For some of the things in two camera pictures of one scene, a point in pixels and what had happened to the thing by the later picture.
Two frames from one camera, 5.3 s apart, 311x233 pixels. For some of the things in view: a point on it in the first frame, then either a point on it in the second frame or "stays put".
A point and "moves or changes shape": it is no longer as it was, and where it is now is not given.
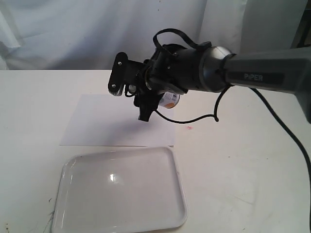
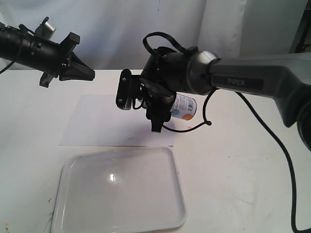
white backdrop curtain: [87, 35] stays put
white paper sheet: [113, 120] stays put
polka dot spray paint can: [169, 100] moves or changes shape
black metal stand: [302, 37] stays put
